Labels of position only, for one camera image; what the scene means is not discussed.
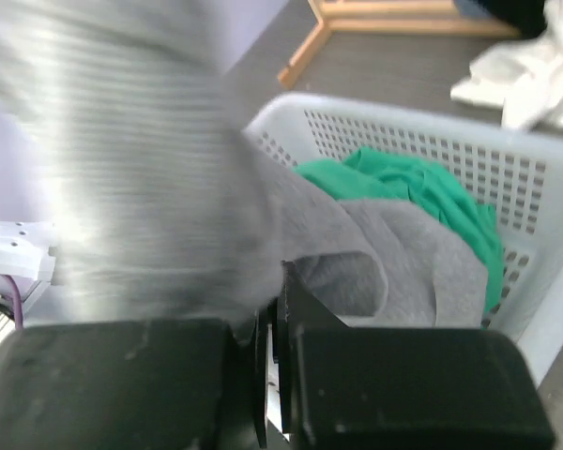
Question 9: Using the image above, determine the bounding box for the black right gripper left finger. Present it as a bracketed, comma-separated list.
[0, 314, 268, 449]

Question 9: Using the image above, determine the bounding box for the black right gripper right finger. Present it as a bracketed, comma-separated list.
[274, 263, 556, 450]

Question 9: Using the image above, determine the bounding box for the green tank top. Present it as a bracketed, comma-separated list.
[295, 147, 504, 312]

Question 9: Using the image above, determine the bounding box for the grey tank top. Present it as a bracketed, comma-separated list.
[0, 1, 487, 327]

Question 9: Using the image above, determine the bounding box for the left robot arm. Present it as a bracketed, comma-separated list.
[0, 221, 58, 281]

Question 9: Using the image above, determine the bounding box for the white tank top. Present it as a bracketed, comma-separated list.
[450, 1, 563, 130]

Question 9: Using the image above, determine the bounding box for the blue striped tank top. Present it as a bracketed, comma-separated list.
[453, 0, 493, 20]

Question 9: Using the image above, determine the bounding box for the black tank top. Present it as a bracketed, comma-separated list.
[480, 0, 547, 38]

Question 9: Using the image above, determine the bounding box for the white plastic laundry basket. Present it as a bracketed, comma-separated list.
[246, 93, 563, 383]

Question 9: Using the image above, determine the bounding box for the wooden clothes rack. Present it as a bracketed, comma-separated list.
[278, 1, 518, 89]

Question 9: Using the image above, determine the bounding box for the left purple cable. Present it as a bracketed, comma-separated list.
[2, 274, 27, 332]

